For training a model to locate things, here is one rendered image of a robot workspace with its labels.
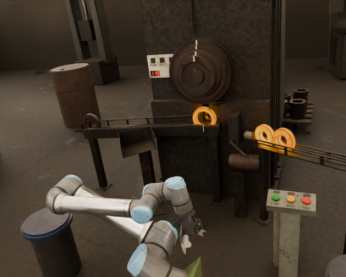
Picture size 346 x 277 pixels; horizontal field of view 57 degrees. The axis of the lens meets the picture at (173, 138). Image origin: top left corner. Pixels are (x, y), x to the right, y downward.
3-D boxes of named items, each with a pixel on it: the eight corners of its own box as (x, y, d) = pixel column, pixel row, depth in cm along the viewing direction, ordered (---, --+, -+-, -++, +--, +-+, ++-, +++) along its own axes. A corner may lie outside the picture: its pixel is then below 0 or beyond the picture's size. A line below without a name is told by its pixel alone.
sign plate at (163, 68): (150, 77, 264) (148, 55, 257) (180, 76, 254) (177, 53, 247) (149, 78, 262) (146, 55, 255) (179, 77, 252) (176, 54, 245)
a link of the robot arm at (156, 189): (137, 193, 154) (158, 191, 149) (147, 180, 164) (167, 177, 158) (144, 209, 158) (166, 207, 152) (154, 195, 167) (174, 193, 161)
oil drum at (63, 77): (79, 114, 552) (66, 62, 517) (108, 115, 530) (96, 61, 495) (56, 127, 503) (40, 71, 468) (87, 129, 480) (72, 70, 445)
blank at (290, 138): (274, 126, 209) (271, 127, 208) (295, 129, 196) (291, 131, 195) (276, 148, 214) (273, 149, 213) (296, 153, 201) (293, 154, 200)
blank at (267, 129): (257, 122, 222) (253, 123, 221) (274, 126, 209) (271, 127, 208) (258, 143, 227) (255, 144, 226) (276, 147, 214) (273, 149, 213)
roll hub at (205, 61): (181, 93, 239) (177, 55, 228) (217, 93, 228) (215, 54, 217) (178, 95, 234) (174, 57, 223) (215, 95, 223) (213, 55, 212)
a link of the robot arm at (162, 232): (163, 267, 172) (48, 200, 181) (174, 244, 186) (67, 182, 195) (172, 251, 163) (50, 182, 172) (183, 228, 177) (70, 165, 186)
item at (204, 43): (176, 101, 255) (168, 40, 236) (234, 101, 237) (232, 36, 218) (172, 104, 249) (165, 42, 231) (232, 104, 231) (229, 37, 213)
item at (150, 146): (132, 207, 281) (117, 132, 252) (161, 200, 285) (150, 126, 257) (135, 221, 262) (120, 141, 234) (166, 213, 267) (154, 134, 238)
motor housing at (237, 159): (234, 208, 264) (231, 149, 242) (261, 211, 255) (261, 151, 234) (230, 217, 253) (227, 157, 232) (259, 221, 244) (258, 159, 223)
